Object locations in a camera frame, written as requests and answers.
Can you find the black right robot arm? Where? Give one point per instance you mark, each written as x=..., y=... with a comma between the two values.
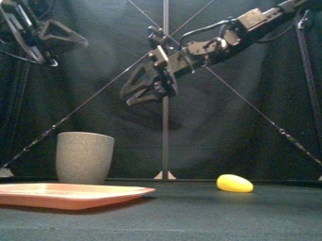
x=259, y=22

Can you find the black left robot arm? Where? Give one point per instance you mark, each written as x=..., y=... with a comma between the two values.
x=11, y=31

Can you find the black slotted frame post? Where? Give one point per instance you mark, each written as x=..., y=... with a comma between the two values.
x=309, y=78

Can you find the vertical metal frame post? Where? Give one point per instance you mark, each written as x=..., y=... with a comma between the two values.
x=166, y=135

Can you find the black backdrop cloth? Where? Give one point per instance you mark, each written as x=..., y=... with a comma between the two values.
x=234, y=138

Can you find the metal corner foot bracket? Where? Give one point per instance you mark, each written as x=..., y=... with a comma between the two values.
x=4, y=172

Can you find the yellow toy fruit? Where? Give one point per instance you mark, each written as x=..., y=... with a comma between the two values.
x=234, y=183

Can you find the grey speckled cup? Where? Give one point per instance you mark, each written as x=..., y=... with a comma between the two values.
x=83, y=157

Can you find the pink plastic tray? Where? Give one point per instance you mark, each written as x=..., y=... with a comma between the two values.
x=71, y=194

